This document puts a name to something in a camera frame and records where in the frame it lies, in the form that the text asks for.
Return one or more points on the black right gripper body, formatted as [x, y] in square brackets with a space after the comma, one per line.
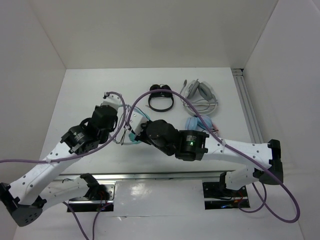
[143, 136]

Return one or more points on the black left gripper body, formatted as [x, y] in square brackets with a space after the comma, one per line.
[105, 136]

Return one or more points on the teal cat-ear headphones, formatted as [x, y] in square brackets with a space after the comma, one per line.
[128, 137]

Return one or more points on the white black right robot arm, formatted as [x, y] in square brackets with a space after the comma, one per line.
[261, 162]

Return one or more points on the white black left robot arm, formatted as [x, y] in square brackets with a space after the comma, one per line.
[27, 197]

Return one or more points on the pink blue cat-ear headphones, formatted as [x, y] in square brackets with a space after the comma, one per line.
[195, 123]

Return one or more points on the small black headphones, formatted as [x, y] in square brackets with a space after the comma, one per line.
[160, 101]

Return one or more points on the white grey gaming headset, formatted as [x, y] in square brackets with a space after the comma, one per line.
[201, 95]

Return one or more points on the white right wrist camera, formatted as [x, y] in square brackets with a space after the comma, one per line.
[136, 121]

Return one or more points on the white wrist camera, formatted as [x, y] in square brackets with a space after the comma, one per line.
[112, 99]
[136, 121]

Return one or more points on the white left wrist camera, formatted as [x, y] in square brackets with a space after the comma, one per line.
[112, 99]

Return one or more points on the aluminium table edge rail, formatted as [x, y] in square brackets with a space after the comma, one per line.
[158, 176]

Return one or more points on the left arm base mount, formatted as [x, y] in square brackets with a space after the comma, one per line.
[103, 201]

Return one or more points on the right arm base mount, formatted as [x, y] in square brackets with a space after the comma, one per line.
[218, 199]

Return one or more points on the aluminium side rail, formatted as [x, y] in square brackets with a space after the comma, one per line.
[247, 106]

